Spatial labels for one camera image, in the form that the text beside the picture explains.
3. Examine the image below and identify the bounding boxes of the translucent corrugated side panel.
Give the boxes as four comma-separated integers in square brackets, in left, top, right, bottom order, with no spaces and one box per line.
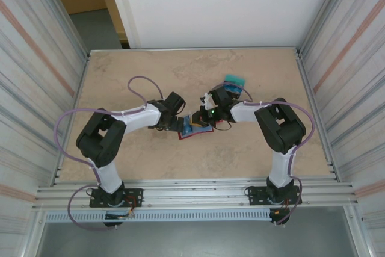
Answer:
[296,0,385,240]
[0,0,91,237]

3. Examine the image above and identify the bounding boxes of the white door frame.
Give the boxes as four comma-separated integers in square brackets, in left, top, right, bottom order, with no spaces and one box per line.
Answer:
[103,0,142,49]

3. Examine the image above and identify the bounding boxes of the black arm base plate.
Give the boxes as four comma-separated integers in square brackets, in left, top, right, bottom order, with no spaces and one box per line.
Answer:
[245,185,302,207]
[89,187,144,208]

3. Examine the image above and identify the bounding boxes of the grey slotted cable duct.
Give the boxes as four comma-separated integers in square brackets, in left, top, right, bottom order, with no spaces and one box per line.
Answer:
[44,210,272,222]

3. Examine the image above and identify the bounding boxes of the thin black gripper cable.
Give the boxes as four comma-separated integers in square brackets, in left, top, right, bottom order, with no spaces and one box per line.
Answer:
[215,120,234,132]

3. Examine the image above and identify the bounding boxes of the small circuit board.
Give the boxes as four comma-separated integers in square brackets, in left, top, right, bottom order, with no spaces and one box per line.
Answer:
[104,211,135,220]

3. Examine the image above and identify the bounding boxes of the blue credit card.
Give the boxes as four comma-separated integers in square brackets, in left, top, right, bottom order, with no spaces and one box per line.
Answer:
[224,84,244,97]

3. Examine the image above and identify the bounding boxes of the aluminium rail frame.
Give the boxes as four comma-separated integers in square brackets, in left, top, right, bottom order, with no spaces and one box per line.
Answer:
[35,178,359,209]

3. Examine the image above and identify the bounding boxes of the red card holder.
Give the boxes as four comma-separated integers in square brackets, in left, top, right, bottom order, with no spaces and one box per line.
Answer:
[177,114,224,141]

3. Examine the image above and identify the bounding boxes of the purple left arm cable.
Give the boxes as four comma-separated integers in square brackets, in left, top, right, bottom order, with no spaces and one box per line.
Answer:
[55,75,166,231]

